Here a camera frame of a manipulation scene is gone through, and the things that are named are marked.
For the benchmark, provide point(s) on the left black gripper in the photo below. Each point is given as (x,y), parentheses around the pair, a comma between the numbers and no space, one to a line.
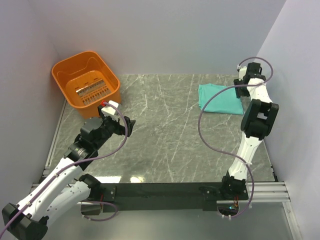
(120,130)

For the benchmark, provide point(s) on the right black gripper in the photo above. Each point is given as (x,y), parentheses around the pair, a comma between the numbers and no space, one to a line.
(239,92)

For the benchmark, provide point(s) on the teal t-shirt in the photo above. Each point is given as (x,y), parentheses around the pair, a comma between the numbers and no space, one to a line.
(225,103)

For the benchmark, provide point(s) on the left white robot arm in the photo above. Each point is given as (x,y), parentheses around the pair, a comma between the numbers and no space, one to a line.
(66,185)

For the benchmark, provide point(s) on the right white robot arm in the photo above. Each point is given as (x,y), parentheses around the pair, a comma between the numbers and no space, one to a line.
(257,123)

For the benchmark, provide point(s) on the orange plastic basket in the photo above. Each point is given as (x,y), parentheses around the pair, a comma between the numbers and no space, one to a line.
(85,81)

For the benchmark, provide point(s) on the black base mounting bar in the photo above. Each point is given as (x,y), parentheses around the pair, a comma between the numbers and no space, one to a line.
(165,196)

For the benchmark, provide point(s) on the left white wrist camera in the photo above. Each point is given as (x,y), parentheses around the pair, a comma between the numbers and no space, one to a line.
(107,110)

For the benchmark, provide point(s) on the aluminium frame rail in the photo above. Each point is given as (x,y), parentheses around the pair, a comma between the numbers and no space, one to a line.
(270,192)

